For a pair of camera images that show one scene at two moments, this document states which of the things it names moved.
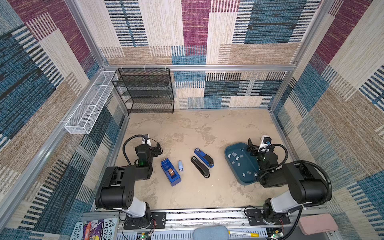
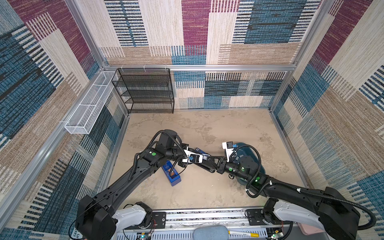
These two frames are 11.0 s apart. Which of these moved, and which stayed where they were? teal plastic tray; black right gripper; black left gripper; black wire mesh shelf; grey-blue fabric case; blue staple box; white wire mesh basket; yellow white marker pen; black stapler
Moved: black stapler; black right gripper; black left gripper
Stayed: blue staple box; black wire mesh shelf; teal plastic tray; grey-blue fabric case; yellow white marker pen; white wire mesh basket
